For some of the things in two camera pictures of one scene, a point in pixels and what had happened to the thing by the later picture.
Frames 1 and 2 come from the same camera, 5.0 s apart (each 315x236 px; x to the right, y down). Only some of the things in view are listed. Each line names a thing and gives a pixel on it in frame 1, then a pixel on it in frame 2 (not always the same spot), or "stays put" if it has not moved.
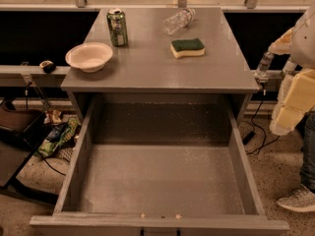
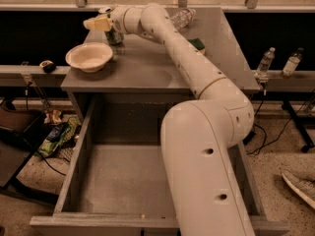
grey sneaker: [301, 200] to [302, 188]
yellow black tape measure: [47, 66] stays put
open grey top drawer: [160, 165] stays put
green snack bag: [57, 136] stays put
